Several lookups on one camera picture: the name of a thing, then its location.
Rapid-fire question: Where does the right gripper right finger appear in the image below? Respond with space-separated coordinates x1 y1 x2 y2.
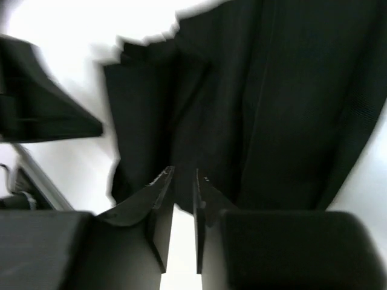
193 172 386 290

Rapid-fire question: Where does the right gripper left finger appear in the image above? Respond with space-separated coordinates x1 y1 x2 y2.
1 166 174 289

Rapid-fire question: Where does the black pleated skirt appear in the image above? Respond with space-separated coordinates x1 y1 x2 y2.
103 1 386 212

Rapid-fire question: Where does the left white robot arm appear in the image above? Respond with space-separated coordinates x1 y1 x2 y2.
1 36 103 143

